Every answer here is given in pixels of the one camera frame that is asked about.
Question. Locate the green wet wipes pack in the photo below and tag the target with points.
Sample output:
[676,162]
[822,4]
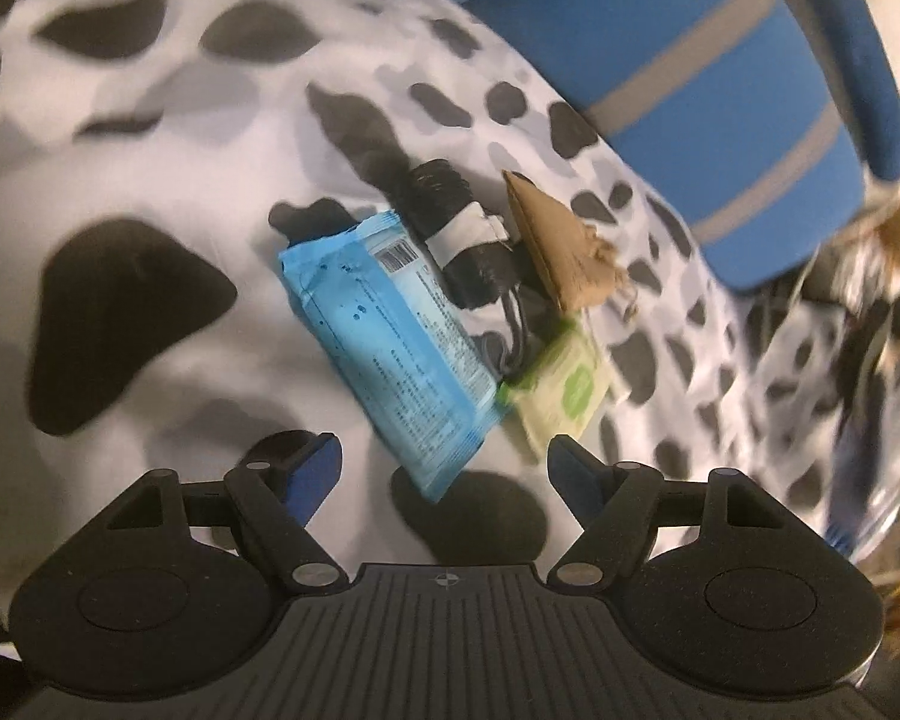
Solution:
[561,391]

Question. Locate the tan drawstring pouch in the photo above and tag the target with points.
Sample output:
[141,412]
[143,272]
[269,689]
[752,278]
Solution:
[578,268]

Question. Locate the clutter pile of bags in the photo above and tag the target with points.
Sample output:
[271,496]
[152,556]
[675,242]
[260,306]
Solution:
[859,269]

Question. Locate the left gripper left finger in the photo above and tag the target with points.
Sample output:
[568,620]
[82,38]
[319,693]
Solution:
[275,491]

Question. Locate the blue wet wipes pack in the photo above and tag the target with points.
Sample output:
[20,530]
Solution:
[372,300]

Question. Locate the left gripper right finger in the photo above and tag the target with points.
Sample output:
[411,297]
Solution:
[620,509]

